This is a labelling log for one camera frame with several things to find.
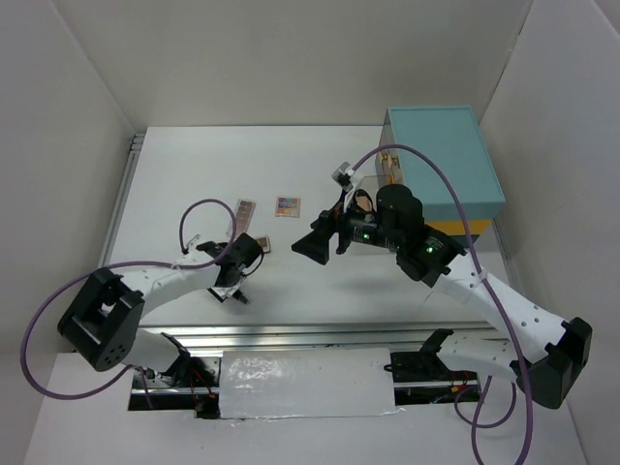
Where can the long eyeshadow palette horizontal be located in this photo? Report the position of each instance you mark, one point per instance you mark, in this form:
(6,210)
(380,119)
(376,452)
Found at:
(264,243)

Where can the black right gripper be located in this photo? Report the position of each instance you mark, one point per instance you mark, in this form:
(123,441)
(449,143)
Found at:
(315,244)

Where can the clear bottom drawer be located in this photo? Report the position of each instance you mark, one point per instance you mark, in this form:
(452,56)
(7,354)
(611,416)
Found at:
(371,184)

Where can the teal yellow drawer cabinet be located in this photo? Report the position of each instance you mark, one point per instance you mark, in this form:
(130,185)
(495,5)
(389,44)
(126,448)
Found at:
(458,161)

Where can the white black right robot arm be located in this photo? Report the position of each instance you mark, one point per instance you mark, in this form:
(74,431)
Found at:
(544,353)

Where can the aluminium table frame rails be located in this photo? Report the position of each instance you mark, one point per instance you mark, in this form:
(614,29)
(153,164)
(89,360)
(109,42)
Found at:
(183,183)

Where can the colourful small eyeshadow palette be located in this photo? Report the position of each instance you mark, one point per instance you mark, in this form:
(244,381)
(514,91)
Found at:
(288,207)

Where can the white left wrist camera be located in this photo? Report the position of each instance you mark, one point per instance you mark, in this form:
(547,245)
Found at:
(192,245)

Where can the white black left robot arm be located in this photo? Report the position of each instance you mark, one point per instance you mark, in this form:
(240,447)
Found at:
(103,320)

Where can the white foam front panel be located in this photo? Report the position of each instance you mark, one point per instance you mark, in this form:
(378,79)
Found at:
(317,383)

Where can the pink eyeshadow palette tilted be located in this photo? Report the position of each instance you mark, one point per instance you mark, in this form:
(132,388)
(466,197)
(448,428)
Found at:
(243,214)

